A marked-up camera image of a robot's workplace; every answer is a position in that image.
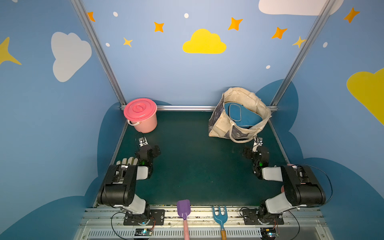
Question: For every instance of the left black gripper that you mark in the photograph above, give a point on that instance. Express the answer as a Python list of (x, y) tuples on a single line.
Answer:
[(149, 151)]

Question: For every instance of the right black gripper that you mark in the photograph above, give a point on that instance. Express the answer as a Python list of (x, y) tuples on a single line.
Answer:
[(253, 153)]

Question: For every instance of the blue paddle case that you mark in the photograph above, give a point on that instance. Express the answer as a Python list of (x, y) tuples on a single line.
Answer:
[(243, 117)]

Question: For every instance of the beige canvas tote bag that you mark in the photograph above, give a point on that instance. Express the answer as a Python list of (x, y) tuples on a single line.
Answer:
[(220, 124)]

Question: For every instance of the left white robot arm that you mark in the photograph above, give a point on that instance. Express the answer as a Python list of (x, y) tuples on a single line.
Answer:
[(118, 189)]

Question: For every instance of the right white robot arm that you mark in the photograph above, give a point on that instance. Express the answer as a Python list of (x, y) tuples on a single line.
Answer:
[(301, 187)]

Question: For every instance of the pink bucket with lid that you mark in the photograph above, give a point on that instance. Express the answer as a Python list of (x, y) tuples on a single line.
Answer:
[(141, 114)]

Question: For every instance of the purple toy shovel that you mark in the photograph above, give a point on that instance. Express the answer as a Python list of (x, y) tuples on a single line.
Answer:
[(184, 209)]

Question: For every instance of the teal toy garden fork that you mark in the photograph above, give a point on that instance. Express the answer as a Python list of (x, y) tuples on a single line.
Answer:
[(221, 219)]

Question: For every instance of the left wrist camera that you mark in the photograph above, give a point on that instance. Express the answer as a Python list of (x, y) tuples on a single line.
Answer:
[(143, 142)]

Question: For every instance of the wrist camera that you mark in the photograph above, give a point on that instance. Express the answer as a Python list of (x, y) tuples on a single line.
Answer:
[(258, 142), (143, 142)]

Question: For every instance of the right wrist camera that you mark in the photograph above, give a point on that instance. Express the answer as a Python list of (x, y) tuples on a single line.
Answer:
[(258, 142)]

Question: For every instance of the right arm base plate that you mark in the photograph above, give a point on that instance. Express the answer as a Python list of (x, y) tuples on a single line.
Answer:
[(251, 217)]

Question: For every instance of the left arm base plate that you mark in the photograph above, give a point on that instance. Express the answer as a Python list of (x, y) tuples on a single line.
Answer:
[(156, 216)]

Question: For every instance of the aluminium front rail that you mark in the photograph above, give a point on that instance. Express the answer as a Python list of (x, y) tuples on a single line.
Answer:
[(102, 223)]

